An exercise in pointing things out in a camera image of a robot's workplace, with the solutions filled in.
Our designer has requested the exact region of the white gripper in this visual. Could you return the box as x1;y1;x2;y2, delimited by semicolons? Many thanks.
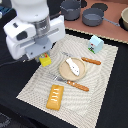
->
4;15;65;60

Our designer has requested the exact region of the yellow butter box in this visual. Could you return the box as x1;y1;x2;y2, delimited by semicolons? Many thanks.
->
39;55;51;67

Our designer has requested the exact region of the light blue milk carton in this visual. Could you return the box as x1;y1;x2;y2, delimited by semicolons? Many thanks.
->
88;35;104;54

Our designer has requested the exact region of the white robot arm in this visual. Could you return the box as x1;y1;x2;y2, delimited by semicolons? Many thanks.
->
4;0;65;60

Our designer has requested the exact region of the round wooden plate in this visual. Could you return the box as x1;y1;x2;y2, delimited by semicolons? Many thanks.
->
59;57;86;81

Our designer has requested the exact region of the tall grey pot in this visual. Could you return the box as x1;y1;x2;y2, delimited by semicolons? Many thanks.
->
60;0;81;21

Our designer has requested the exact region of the beige woven placemat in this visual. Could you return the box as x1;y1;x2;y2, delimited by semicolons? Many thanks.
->
17;35;118;128

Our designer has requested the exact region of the beige bowl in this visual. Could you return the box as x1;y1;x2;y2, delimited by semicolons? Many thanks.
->
121;7;128;30

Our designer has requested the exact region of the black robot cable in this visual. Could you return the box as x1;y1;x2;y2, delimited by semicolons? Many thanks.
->
0;56;29;68

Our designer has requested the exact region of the fork with wooden handle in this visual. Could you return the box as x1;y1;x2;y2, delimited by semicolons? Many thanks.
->
47;73;89;92

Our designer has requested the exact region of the knife with wooden handle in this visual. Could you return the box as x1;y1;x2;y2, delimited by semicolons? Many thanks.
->
61;52;101;65

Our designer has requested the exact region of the grey saucepan with handle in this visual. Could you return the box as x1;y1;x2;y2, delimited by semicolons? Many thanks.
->
82;8;118;27

